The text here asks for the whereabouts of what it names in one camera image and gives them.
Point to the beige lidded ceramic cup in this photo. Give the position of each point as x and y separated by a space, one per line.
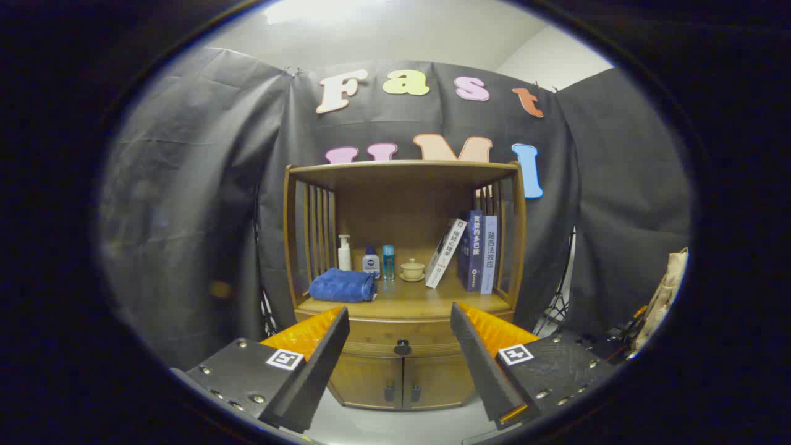
412 270

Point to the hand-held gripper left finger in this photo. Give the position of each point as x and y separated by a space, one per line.
321 371

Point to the wooden cabinet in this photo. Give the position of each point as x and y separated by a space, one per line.
395 210

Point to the wooden countertop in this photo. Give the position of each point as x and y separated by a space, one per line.
408 300

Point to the black tripod stand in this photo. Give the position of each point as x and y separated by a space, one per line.
267 315
559 306

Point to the wooden cabinet door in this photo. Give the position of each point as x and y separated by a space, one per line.
435 380
371 383

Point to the white book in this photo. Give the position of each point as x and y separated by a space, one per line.
445 253

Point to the white pump bottle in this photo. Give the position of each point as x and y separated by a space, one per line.
344 256

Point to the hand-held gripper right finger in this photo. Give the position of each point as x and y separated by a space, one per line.
479 364

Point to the clear blue bottle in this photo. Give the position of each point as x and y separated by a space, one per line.
388 262

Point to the dark blue book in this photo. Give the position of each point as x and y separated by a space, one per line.
473 253

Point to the white bottle with blue cap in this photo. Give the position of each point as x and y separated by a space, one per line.
371 262

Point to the black backdrop cloth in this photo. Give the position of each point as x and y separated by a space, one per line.
185 185

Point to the beige cloth bag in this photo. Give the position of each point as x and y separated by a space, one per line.
664 296

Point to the pale blue book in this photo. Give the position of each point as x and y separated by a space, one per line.
489 256

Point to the blue rolled towel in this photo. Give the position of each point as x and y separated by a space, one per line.
340 285

